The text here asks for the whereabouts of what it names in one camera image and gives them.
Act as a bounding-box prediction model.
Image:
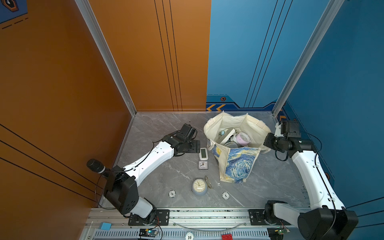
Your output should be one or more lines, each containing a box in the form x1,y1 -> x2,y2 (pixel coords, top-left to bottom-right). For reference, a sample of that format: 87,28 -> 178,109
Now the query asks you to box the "small black square clock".
198,161 -> 209,170

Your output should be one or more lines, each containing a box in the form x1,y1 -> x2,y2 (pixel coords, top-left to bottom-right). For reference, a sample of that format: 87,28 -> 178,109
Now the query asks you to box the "pink round alarm clock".
235,132 -> 251,147

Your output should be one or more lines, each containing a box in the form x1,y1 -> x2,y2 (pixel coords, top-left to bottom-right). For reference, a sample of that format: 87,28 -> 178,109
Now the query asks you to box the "black microphone on stand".
87,159 -> 115,179

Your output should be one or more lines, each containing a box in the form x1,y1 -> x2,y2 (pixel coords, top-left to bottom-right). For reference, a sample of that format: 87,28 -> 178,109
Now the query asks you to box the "left white round marker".
169,190 -> 176,198

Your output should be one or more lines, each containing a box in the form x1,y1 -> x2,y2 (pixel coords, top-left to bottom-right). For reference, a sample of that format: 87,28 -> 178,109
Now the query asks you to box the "white round marker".
222,192 -> 230,200
169,190 -> 176,198

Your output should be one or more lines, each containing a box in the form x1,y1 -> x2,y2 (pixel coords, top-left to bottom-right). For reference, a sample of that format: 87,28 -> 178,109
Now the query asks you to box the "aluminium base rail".
80,207 -> 303,240

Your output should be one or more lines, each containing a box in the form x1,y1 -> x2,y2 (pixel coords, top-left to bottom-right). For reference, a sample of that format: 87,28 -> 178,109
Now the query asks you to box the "right white round marker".
222,192 -> 230,200

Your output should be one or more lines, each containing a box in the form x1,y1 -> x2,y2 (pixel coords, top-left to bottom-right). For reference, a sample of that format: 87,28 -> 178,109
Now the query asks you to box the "blue beige-face alarm clock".
191,176 -> 213,196

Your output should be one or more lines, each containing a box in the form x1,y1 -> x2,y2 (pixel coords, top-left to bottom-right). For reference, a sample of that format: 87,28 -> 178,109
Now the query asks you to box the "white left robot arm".
99,124 -> 201,224

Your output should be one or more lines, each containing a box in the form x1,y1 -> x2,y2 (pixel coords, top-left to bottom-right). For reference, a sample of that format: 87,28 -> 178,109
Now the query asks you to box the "red block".
222,234 -> 233,240

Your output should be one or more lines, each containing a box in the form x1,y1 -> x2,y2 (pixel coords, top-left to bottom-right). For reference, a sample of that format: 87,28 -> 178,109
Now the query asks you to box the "cream canvas bag blue print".
204,112 -> 271,183

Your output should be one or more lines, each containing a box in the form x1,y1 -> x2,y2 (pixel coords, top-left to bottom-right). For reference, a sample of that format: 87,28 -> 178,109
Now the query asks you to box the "green circuit board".
139,229 -> 159,239

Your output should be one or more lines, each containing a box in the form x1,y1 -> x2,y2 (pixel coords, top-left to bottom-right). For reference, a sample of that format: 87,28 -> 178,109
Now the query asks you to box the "white number ten tag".
185,232 -> 194,240

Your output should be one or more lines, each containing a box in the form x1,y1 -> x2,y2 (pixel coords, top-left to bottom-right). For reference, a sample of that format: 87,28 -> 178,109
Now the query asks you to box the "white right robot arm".
264,121 -> 359,240

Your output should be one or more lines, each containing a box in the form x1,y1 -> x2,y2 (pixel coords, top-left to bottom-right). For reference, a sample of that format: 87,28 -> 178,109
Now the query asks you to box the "small white digital clock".
199,148 -> 209,161

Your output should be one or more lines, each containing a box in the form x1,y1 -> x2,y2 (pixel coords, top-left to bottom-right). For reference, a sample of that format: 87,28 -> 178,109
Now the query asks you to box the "blue sticky pad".
99,222 -> 112,231

